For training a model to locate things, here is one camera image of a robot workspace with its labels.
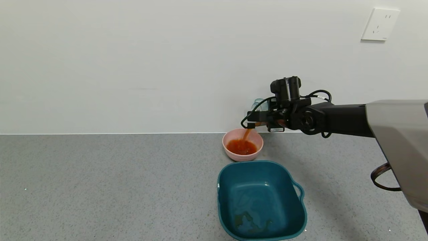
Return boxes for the orange red liquid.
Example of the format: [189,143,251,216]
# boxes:
[226,127,258,155]

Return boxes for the pink ribbed bowl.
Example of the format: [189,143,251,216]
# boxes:
[222,128,264,162]

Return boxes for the teal square plastic basin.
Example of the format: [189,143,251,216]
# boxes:
[217,161,307,241]

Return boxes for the black camera cable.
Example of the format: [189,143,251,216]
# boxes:
[241,96,279,130]

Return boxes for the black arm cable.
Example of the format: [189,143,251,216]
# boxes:
[301,89,332,138]

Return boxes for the dark flat cable loop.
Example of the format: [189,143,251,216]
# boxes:
[370,163,402,192]

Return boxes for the white wall socket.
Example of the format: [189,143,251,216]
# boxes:
[361,8,400,42]

